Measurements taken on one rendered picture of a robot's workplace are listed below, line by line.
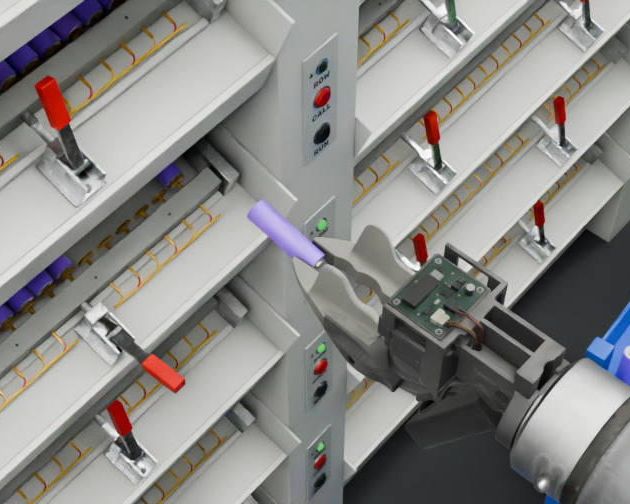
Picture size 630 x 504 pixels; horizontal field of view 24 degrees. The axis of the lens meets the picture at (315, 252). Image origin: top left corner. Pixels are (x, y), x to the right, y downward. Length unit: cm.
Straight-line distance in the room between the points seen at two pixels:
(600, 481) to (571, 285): 118
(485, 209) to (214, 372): 50
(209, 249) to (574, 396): 37
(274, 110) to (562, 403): 33
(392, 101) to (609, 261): 89
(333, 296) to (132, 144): 18
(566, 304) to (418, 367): 109
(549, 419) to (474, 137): 63
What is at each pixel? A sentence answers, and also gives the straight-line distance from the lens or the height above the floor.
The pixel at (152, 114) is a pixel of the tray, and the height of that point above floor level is 93.
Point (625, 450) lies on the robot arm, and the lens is 94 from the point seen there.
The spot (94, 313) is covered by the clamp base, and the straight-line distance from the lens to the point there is 113.
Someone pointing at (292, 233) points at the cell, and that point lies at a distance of 107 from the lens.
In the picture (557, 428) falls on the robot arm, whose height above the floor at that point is 88.
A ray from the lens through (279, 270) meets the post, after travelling 127.
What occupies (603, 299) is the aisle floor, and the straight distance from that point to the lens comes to 210.
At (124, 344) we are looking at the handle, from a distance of 112.
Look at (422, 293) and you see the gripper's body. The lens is 97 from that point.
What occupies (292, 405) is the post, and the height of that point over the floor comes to 43.
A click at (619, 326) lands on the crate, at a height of 52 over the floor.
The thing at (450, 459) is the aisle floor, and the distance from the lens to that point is 193.
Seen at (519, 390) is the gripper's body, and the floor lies 88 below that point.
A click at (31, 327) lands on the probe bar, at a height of 77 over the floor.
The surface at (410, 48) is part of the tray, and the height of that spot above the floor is 74.
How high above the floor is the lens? 169
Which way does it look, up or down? 53 degrees down
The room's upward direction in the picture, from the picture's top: straight up
